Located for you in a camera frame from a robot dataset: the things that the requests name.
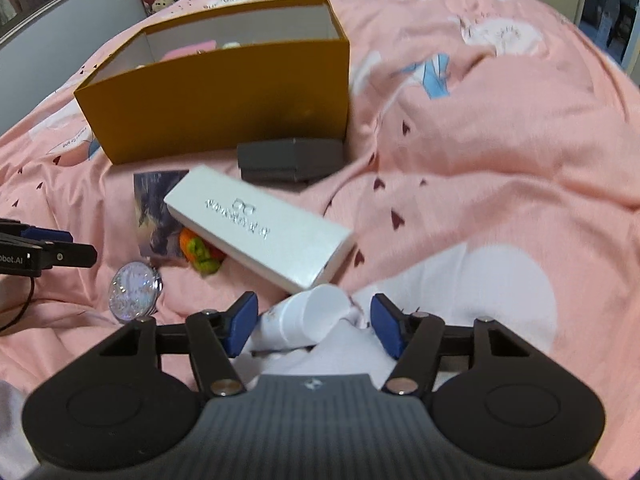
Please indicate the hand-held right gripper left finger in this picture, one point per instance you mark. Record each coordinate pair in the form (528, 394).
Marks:
(240, 325)

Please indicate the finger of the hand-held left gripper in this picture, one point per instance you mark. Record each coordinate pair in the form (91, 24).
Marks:
(70, 256)
(45, 236)

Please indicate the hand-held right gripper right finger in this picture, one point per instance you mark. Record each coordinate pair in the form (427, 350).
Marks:
(387, 327)

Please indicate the white printed cup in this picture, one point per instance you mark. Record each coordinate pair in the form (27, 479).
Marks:
(300, 317)

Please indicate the round glitter compact mirror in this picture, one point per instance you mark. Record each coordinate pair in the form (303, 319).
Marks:
(132, 290)

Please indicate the orange and green plush toy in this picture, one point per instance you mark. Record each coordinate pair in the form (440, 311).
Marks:
(197, 250)

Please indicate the dark printed box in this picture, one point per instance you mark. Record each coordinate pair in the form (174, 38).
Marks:
(150, 210)

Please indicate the white glasses box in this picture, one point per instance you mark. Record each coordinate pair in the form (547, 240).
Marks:
(260, 225)

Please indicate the small grey box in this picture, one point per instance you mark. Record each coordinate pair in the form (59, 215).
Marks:
(290, 157)

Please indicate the orange cardboard box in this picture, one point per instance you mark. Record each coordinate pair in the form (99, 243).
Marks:
(225, 100)

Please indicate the pink stitched pouch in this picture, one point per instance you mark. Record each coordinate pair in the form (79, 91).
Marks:
(190, 49)

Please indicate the white clothing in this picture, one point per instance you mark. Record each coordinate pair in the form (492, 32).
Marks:
(10, 435)

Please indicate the pink printed blanket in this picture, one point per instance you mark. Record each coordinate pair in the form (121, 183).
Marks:
(450, 160)

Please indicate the dark chair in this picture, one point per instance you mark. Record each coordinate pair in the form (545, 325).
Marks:
(625, 25)

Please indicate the window frame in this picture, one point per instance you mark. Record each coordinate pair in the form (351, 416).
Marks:
(50, 15)

